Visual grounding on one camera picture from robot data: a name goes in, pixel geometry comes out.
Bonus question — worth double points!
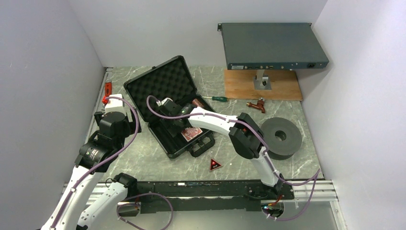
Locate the poker chip roll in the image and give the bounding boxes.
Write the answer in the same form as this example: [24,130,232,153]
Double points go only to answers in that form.
[192,99,204,108]

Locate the black foam-lined carrying case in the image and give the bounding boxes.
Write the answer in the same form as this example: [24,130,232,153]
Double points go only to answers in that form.
[124,56,215,159]

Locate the red playing card deck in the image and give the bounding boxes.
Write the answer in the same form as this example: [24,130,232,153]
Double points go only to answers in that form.
[181,127,203,142]

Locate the red all-in triangle button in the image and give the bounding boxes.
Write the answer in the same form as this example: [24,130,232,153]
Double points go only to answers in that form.
[209,158,222,172]

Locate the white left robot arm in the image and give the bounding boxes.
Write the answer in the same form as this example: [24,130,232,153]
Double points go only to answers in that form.
[41,106,140,230]

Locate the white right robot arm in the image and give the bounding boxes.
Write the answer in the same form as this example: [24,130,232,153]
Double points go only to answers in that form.
[150,98,282,199]

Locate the plywood base board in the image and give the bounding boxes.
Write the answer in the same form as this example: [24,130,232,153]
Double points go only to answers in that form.
[224,70,303,101]

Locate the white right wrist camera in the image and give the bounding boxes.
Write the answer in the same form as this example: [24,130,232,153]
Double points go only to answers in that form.
[157,98,174,108]

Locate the red-handled adjustable wrench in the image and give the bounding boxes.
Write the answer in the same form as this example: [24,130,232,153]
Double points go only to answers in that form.
[104,80,113,97]

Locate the green-handled screwdriver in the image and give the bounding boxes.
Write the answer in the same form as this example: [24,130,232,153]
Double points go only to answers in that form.
[202,96,228,102]

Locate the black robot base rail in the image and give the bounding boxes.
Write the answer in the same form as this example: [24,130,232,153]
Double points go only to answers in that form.
[125,180,294,214]

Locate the metal device stand bracket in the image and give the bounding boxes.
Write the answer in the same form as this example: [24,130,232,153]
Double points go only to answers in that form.
[253,69,271,90]

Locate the grey rack-mount network device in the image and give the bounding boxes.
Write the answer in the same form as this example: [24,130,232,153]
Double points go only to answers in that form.
[217,23,329,70]

